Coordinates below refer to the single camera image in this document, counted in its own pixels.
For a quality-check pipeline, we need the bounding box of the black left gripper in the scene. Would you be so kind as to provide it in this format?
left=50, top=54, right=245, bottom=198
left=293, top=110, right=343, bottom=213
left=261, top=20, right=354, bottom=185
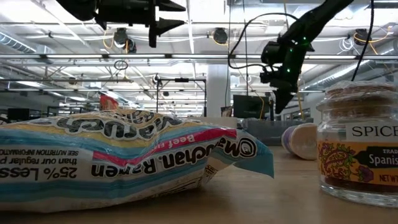
left=95, top=0, right=187, bottom=48

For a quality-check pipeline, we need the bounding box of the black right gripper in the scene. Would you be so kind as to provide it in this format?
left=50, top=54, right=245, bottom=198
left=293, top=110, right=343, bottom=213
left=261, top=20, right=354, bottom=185
left=260, top=37, right=314, bottom=114

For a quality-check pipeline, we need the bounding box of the orange ramen pack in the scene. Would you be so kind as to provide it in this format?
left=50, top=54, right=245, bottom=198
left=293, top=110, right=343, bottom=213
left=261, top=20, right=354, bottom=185
left=99, top=94, right=119, bottom=111

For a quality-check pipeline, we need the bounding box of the blue pink ramen pack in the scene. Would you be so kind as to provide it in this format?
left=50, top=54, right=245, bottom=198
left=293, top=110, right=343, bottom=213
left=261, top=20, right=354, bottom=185
left=0, top=108, right=274, bottom=214

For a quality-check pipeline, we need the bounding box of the black monitor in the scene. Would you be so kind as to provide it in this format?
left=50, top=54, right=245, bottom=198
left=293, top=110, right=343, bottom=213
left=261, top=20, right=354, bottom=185
left=233, top=95, right=271, bottom=119
left=7, top=108, right=31, bottom=121

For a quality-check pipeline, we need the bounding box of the grey plastic bin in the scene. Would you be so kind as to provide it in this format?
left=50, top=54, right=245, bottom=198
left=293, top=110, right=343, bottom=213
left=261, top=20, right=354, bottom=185
left=244, top=118, right=317, bottom=147

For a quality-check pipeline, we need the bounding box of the purple label spice bottle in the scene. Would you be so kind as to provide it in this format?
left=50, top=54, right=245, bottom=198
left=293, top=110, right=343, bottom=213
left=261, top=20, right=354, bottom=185
left=281, top=123, right=318, bottom=161

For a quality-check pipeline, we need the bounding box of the white column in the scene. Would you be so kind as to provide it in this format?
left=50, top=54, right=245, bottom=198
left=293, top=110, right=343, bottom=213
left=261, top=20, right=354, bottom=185
left=206, top=64, right=229, bottom=118

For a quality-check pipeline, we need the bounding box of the white plastic tray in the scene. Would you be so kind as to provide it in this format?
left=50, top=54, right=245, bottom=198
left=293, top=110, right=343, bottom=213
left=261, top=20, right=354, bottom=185
left=189, top=116, right=238, bottom=129

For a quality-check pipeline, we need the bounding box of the cork-lid glass spice jar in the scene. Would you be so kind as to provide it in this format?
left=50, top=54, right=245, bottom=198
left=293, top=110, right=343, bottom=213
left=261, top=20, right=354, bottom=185
left=315, top=80, right=398, bottom=208

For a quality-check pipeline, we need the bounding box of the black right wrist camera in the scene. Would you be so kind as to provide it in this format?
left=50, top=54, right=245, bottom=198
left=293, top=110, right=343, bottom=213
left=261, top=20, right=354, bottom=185
left=260, top=40, right=282, bottom=66

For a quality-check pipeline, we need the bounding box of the hanging cable ring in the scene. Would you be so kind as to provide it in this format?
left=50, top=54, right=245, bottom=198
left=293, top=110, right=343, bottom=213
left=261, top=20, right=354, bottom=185
left=113, top=60, right=129, bottom=72

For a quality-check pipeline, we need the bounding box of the black frame stand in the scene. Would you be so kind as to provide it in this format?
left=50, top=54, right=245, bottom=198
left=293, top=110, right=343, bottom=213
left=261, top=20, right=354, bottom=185
left=155, top=77, right=208, bottom=118

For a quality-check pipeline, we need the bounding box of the silver ventilation duct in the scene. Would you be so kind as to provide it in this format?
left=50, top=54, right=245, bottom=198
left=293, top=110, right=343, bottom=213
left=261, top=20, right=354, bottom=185
left=303, top=60, right=398, bottom=91
left=0, top=30, right=37, bottom=54

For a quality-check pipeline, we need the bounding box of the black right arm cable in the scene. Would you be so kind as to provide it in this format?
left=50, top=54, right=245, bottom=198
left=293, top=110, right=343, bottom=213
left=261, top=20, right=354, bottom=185
left=228, top=0, right=376, bottom=82

